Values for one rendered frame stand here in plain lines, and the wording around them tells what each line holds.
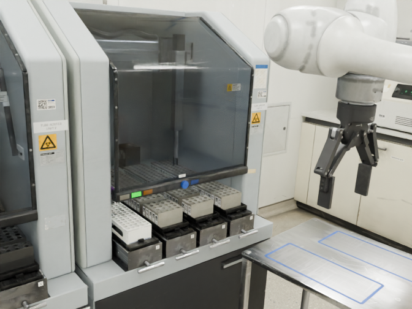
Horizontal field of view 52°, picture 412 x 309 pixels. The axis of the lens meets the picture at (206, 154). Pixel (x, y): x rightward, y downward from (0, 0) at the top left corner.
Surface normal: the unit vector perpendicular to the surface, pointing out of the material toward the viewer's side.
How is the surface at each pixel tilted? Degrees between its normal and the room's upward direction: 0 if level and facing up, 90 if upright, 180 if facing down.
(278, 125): 90
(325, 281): 0
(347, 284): 0
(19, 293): 90
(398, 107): 90
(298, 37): 87
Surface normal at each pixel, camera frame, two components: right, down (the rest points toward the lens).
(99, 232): 0.62, 0.24
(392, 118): -0.80, 0.13
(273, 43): -0.92, 0.04
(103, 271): 0.04, -0.96
